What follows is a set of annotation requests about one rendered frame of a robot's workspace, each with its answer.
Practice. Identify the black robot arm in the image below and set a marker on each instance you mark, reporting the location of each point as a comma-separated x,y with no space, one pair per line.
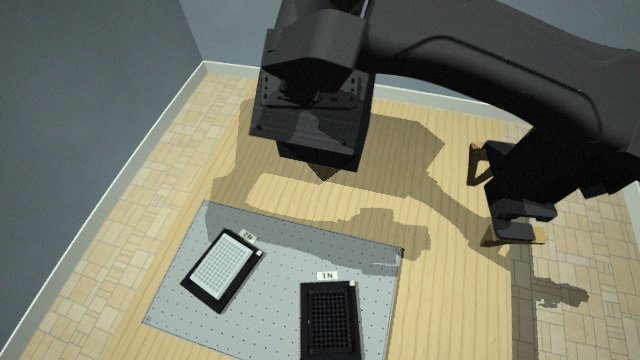
582,95

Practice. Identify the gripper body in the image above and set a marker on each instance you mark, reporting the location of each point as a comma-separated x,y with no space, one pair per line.
517,177

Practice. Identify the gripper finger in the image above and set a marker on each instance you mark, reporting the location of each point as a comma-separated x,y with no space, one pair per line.
490,240
476,154

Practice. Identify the white name label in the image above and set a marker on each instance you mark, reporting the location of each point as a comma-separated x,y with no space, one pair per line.
248,236
327,275

